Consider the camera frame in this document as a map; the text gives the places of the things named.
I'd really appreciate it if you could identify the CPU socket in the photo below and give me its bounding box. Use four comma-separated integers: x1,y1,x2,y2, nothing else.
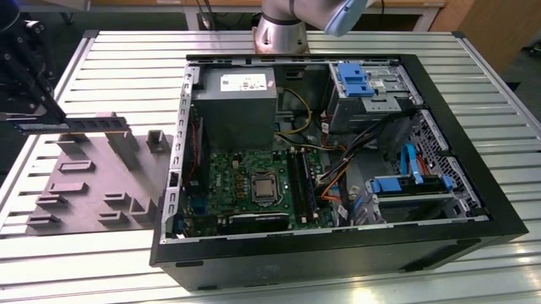
247,170,284,207

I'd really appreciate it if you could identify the blue RAM stick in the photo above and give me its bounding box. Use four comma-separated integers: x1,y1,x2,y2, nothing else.
12,116,128,136

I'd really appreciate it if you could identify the black RAM slot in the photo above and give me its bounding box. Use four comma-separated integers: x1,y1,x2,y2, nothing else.
287,148,301,222

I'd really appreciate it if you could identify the black cable bundle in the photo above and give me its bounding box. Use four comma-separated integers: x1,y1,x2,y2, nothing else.
316,109,418,187

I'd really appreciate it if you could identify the silver CPU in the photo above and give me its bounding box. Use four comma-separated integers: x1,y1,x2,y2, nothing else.
252,180,275,196

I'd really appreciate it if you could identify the wooden cabinet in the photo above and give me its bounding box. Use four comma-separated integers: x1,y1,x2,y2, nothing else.
430,0,541,75

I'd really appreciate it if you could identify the yellow and black wire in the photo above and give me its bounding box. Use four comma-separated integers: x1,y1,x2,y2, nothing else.
273,87,313,137

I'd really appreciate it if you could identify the orange yellow red wire bundle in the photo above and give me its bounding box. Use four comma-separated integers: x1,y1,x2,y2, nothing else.
316,109,344,152

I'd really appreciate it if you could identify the thin cable with silver plug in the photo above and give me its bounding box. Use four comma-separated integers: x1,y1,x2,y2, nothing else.
195,0,216,31

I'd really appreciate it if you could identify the black graphics card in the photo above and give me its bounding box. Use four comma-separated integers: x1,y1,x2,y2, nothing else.
217,212,292,235

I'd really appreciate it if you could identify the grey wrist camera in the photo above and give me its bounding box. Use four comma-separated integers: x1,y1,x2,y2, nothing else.
18,0,92,12

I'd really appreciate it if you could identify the wooden desk with white frame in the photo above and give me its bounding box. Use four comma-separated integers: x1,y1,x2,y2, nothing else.
90,0,448,32

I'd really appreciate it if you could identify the blue flat data wire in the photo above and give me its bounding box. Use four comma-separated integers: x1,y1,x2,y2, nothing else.
399,144,426,185

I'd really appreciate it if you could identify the green motherboard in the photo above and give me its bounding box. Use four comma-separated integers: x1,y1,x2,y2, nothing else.
180,148,339,237

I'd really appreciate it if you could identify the grey metal drive cage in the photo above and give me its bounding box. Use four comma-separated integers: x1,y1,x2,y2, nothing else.
327,61,423,134

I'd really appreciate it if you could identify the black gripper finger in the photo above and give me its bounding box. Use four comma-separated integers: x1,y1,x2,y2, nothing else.
0,31,42,121
22,19,68,127

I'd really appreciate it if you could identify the grey metal disk bay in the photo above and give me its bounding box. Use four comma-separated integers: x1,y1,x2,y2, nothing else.
349,189,491,225

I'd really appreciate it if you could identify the blue plastic drive latch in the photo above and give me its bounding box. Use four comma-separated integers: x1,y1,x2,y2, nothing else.
336,63,376,98

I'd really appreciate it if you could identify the grey parts rack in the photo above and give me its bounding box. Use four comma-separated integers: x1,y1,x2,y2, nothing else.
24,110,175,238

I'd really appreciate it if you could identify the hard disk in blue carrier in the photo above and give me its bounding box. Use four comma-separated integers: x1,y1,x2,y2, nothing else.
366,175,455,196

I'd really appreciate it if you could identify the installed RAM stick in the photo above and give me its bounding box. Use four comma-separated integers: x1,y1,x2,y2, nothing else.
300,151,317,220

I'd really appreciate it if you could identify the grey power supply unit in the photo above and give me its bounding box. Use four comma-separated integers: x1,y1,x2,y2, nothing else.
192,66,279,149

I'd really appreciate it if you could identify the black PC case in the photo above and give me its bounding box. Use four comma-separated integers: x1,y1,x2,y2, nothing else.
148,53,530,291

